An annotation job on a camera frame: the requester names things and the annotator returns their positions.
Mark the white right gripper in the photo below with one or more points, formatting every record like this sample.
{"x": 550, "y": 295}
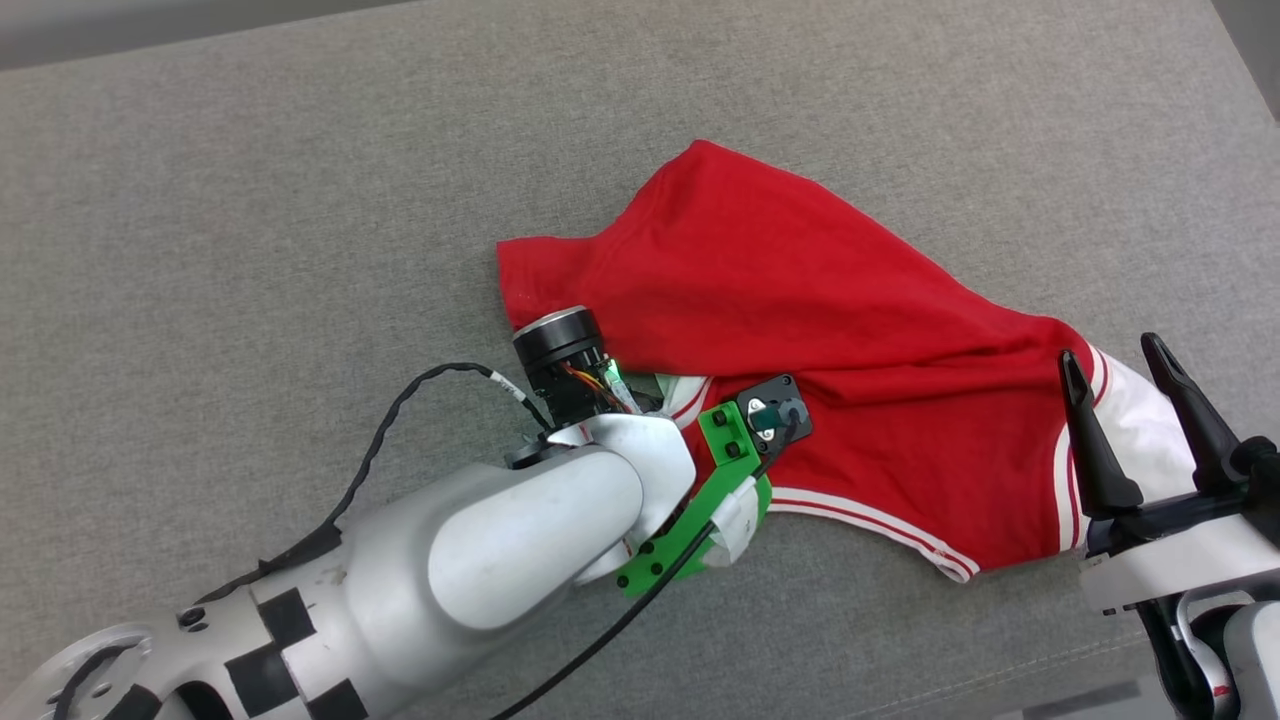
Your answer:
{"x": 1180, "y": 560}

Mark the red white basketball jersey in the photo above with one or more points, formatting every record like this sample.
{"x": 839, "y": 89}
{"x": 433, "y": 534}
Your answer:
{"x": 800, "y": 280}

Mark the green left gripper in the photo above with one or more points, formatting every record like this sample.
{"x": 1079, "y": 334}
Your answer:
{"x": 722, "y": 432}

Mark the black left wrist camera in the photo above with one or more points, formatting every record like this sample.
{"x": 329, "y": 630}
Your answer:
{"x": 778, "y": 395}

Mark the grey fabric sofa cushion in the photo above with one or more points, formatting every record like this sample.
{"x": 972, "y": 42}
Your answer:
{"x": 250, "y": 200}

